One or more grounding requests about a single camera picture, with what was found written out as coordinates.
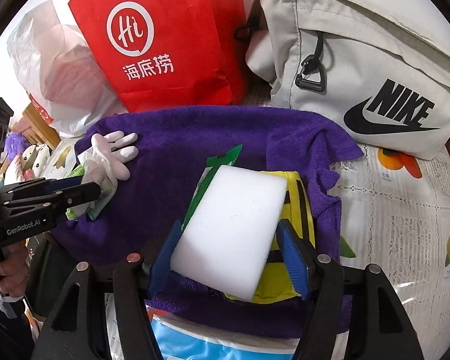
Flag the light green small pack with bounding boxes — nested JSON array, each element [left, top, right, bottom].
[[65, 160, 118, 220]]

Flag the white glove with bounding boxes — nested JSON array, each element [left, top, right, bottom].
[[67, 130, 140, 218]]

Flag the yellow black pouch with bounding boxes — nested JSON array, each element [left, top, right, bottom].
[[224, 170, 317, 305]]

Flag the white sponge block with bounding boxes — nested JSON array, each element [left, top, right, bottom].
[[170, 165, 287, 301]]

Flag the green wet wipes pack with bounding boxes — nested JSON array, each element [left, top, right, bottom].
[[182, 145, 243, 231]]

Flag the person's left hand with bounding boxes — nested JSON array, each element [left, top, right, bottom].
[[0, 241, 29, 297]]

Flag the white plush toy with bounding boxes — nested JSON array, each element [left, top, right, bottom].
[[22, 144, 51, 180]]

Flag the purple plush toy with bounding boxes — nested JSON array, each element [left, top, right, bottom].
[[4, 132, 32, 162]]

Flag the wooden headboard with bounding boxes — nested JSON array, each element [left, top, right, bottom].
[[11, 102, 61, 150]]

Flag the dark green rectangular box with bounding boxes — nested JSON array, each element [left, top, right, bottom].
[[25, 232, 78, 322]]

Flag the blue tissue pack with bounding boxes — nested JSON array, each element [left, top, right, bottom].
[[151, 314, 298, 360]]

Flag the fruit print tablecloth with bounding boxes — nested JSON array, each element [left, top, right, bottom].
[[330, 144, 450, 359]]

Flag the white plastic Miniso bag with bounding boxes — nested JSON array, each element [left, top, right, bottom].
[[7, 0, 127, 137]]

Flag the purple towel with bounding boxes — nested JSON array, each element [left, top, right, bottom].
[[50, 105, 365, 340]]

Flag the red paper shopping bag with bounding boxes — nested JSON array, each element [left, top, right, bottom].
[[69, 0, 249, 112]]

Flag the grey Nike waist bag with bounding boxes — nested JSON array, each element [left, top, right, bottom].
[[245, 0, 450, 159]]

